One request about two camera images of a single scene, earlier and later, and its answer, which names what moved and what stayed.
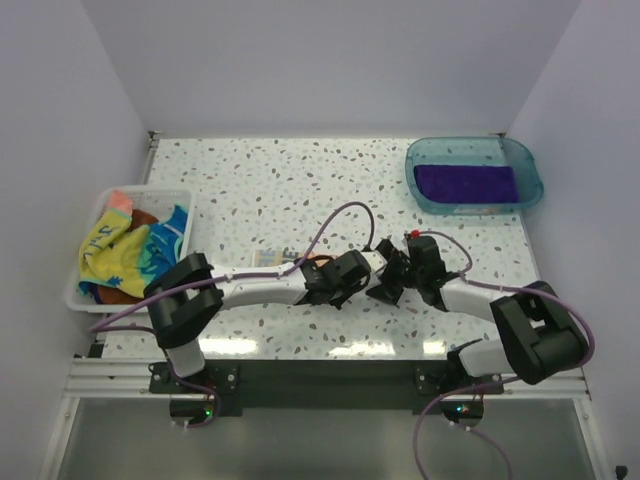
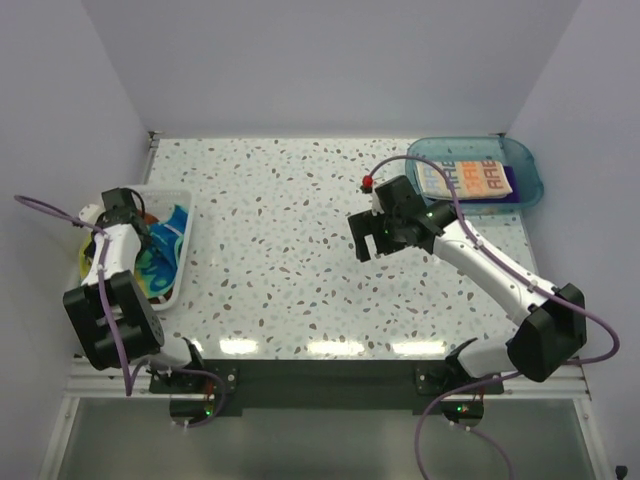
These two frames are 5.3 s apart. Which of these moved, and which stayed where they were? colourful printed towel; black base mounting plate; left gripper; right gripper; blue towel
Moved: colourful printed towel; right gripper; left gripper
Stayed: black base mounting plate; blue towel
